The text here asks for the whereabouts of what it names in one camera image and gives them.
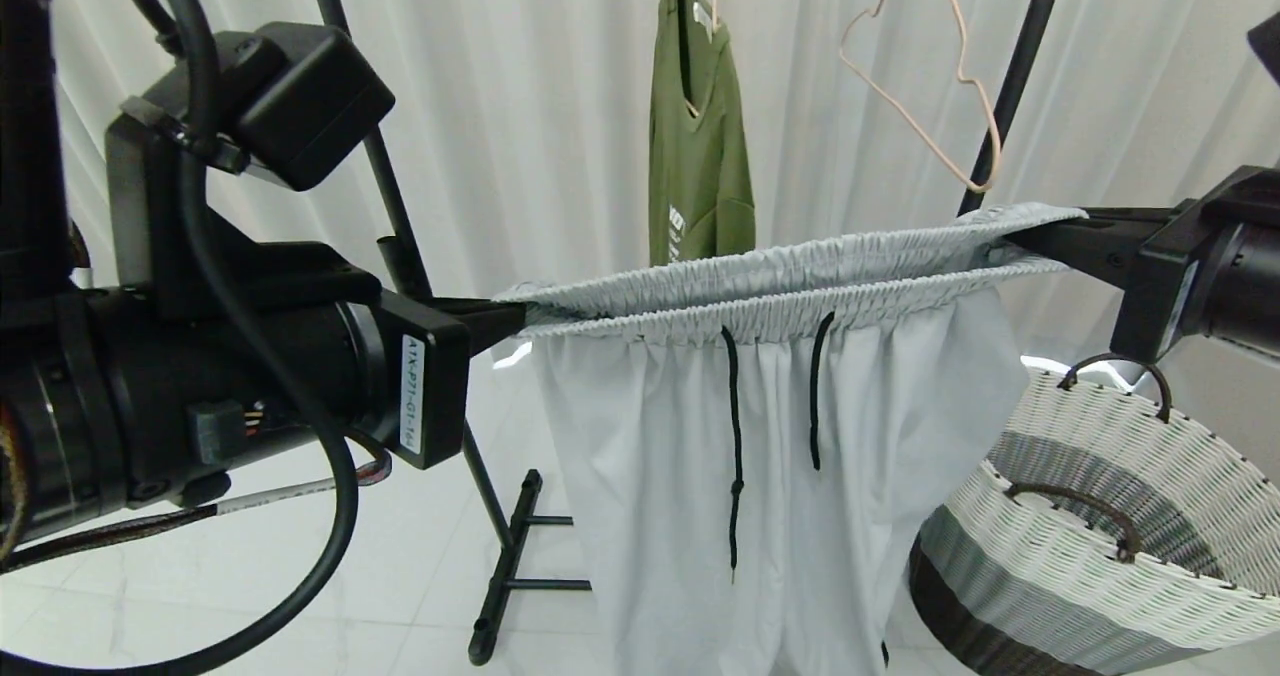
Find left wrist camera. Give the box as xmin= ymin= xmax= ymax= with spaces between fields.
xmin=105 ymin=21 xmax=396 ymax=302

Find white curtain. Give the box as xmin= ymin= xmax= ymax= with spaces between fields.
xmin=0 ymin=0 xmax=1280 ymax=387

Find black clothes rack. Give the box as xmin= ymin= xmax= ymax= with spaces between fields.
xmin=303 ymin=0 xmax=1071 ymax=667

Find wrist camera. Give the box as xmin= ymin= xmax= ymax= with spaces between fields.
xmin=1247 ymin=11 xmax=1280 ymax=87
xmin=105 ymin=21 xmax=396 ymax=302

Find pale grey shorts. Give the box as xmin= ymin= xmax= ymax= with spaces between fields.
xmin=495 ymin=203 xmax=1089 ymax=676

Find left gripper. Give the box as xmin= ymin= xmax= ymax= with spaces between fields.
xmin=0 ymin=241 xmax=471 ymax=547

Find white laundry basket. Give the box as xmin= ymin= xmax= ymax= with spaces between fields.
xmin=908 ymin=353 xmax=1280 ymax=676

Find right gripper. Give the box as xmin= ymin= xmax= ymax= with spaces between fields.
xmin=1110 ymin=166 xmax=1280 ymax=362

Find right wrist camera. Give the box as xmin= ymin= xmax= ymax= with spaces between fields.
xmin=1247 ymin=11 xmax=1280 ymax=87

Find green shirt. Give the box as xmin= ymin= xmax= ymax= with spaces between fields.
xmin=648 ymin=0 xmax=757 ymax=267

